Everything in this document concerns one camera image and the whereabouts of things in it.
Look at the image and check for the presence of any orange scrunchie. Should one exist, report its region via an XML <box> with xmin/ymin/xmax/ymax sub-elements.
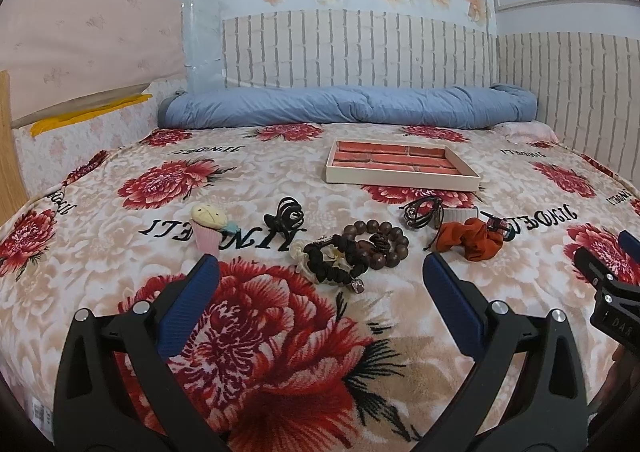
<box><xmin>433</xmin><ymin>218</ymin><xmax>508</xmax><ymax>262</ymax></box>

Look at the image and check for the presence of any cream pink hair clip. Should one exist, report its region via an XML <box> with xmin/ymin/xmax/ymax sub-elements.
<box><xmin>190</xmin><ymin>204</ymin><xmax>239</xmax><ymax>257</ymax></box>

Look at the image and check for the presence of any brick-pattern jewelry tray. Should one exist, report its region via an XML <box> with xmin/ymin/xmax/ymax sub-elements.
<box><xmin>324</xmin><ymin>140</ymin><xmax>480</xmax><ymax>193</ymax></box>

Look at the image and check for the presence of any black stone bead bracelet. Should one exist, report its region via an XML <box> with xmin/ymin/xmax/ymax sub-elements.
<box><xmin>302</xmin><ymin>234</ymin><xmax>372</xmax><ymax>294</ymax></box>

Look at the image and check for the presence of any brown wooden bead bracelet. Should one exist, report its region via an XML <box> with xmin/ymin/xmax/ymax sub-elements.
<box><xmin>342</xmin><ymin>219</ymin><xmax>410</xmax><ymax>270</ymax></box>

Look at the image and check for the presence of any black cord bracelet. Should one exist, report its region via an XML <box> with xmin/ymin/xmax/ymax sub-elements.
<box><xmin>401</xmin><ymin>196</ymin><xmax>446</xmax><ymax>232</ymax></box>

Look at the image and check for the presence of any rainbow woven bracelet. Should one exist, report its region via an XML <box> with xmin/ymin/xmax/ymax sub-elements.
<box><xmin>479</xmin><ymin>210</ymin><xmax>516</xmax><ymax>243</ymax></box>

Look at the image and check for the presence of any floral fleece blanket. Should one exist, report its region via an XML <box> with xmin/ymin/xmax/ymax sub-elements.
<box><xmin>1</xmin><ymin>123</ymin><xmax>639</xmax><ymax>451</ymax></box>

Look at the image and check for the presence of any clear plastic sheet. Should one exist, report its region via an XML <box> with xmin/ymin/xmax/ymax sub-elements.
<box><xmin>181</xmin><ymin>0</ymin><xmax>226</xmax><ymax>94</ymax></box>

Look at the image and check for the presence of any cream flower scrunchie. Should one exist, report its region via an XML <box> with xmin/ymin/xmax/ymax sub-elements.
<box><xmin>288</xmin><ymin>238</ymin><xmax>350</xmax><ymax>283</ymax></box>

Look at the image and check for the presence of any pink floral pillow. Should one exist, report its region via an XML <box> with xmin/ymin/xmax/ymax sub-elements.
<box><xmin>490</xmin><ymin>120</ymin><xmax>559</xmax><ymax>143</ymax></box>

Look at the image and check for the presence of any blue rolled duvet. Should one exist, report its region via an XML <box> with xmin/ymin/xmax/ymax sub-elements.
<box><xmin>157</xmin><ymin>84</ymin><xmax>538</xmax><ymax>130</ymax></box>

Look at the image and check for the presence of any wooden bed frame post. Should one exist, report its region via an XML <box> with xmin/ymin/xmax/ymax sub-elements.
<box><xmin>0</xmin><ymin>70</ymin><xmax>27</xmax><ymax>223</ymax></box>

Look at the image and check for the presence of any black claw hair clip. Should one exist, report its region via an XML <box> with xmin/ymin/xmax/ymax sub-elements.
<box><xmin>264</xmin><ymin>196</ymin><xmax>305</xmax><ymax>236</ymax></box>

